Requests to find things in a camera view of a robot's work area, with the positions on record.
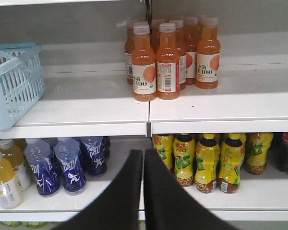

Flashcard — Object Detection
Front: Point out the blue sports drink bottle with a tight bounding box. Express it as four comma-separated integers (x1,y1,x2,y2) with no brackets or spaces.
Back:
24,138,60,196
54,137,86,196

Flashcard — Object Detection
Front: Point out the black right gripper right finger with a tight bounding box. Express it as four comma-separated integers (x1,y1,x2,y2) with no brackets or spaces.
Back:
144,149,236,230

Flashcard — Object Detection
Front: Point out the white metal shelf unit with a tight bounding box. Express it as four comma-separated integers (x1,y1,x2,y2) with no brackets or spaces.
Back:
0,0,288,221

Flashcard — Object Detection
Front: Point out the light blue plastic basket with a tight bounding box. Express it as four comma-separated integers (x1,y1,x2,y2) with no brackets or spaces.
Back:
0,42,45,131

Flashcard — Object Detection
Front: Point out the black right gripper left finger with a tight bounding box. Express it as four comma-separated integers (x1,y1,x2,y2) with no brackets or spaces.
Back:
54,149,143,230

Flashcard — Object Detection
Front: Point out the orange juice bottle white label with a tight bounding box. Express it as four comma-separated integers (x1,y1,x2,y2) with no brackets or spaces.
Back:
0,139,31,191
0,152,22,209

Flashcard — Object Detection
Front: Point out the peach C100 drink bottle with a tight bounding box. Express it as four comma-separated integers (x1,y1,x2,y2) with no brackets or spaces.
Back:
132,24,156,102
156,23,180,100
196,17,221,89

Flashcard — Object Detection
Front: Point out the yellow lemon tea bottle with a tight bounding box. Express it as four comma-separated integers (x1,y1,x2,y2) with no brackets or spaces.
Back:
217,133,244,194
244,132,273,175
194,133,220,194
173,133,195,186

